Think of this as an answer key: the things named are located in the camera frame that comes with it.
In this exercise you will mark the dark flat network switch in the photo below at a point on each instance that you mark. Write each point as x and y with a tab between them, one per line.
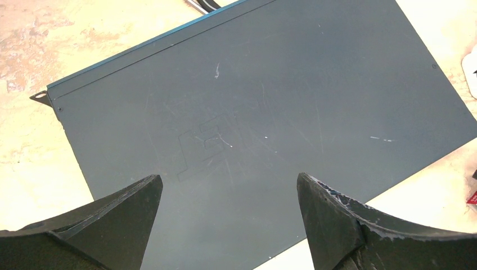
228	109

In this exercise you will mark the red white staple box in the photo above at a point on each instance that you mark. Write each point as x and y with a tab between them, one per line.
472	200

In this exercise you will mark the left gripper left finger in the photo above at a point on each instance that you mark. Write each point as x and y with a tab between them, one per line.
108	233

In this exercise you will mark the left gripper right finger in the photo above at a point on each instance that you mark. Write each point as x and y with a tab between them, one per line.
343	233

